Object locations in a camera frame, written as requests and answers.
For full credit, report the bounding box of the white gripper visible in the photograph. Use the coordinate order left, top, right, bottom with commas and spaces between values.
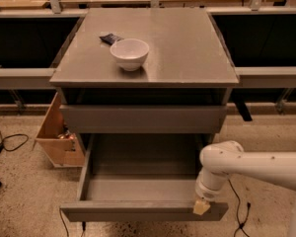
193, 168, 227, 215

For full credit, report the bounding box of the grey drawer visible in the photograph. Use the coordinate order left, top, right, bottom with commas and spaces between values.
61, 134, 228, 222
60, 105, 227, 133

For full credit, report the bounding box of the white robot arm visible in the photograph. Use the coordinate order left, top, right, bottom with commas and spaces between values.
195, 141, 296, 237

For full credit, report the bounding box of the grey drawer cabinet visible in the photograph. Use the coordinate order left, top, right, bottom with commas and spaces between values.
50, 8, 239, 135

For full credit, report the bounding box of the grey top drawer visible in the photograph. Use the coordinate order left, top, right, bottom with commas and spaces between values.
60, 105, 227, 133

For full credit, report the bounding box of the open wooden box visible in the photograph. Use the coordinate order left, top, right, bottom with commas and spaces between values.
36, 94, 85, 167

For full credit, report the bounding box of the white ceramic bowl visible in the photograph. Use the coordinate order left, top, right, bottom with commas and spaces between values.
110, 39, 150, 71

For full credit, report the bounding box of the dark blue snack packet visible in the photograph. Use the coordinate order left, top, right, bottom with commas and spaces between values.
101, 34, 122, 45

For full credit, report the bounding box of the black power adapter with cable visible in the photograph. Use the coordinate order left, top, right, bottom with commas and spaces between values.
228, 180, 251, 237

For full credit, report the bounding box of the black cable loop bottom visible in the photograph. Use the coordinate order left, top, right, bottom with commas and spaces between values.
58, 208, 87, 237

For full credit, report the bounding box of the grey metal rail frame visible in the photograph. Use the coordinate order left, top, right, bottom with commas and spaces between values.
0, 8, 296, 89

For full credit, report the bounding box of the black cable left floor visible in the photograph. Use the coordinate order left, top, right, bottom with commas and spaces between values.
0, 116, 30, 160

